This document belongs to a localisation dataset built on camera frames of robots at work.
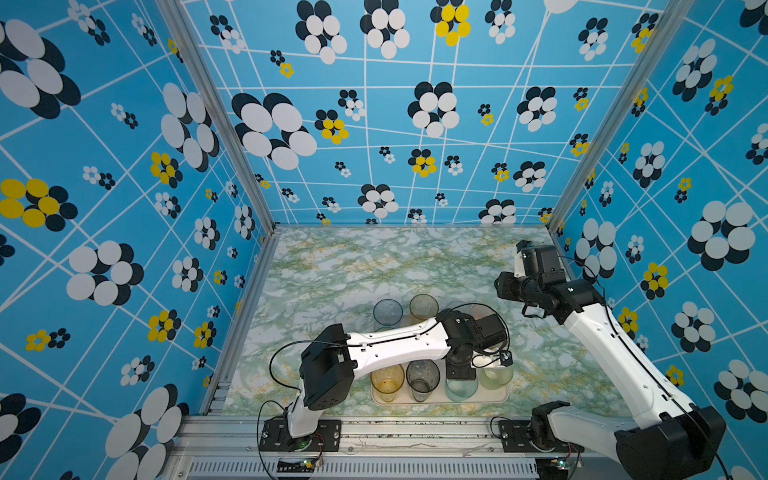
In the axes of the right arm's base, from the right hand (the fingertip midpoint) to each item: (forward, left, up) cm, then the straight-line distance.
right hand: (503, 282), depth 79 cm
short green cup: (-19, +1, -20) cm, 27 cm away
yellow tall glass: (-2, +21, -8) cm, 23 cm away
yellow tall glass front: (-20, +31, -19) cm, 42 cm away
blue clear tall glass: (-6, +31, -5) cm, 32 cm away
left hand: (-18, +11, -10) cm, 24 cm away
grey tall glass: (-20, +22, -15) cm, 33 cm away
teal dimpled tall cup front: (-22, +12, -18) cm, 31 cm away
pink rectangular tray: (-23, +18, -19) cm, 35 cm away
